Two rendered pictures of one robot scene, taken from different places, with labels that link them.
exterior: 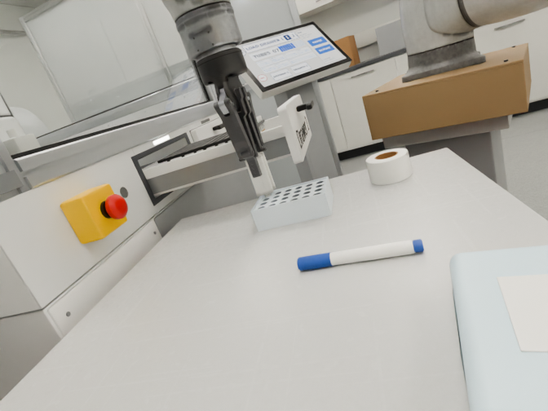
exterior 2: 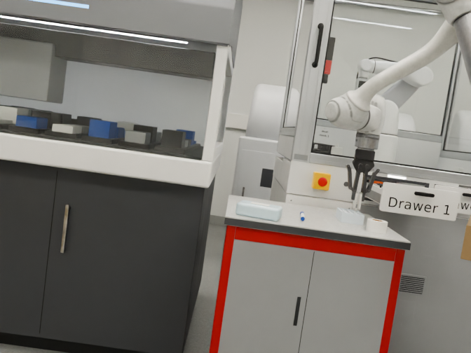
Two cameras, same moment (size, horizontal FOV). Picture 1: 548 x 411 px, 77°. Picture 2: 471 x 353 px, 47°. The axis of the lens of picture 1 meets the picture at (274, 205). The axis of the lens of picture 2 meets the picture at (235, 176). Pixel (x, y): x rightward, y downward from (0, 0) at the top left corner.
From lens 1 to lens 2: 1.92 m
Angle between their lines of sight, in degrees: 73
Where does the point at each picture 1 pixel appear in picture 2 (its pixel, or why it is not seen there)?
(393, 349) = not seen: hidden behind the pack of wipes
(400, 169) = (369, 225)
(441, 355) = not seen: hidden behind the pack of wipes
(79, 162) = (333, 163)
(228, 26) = (362, 142)
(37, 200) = (308, 167)
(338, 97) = not seen: outside the picture
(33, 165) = (315, 157)
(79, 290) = (299, 198)
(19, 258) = (291, 176)
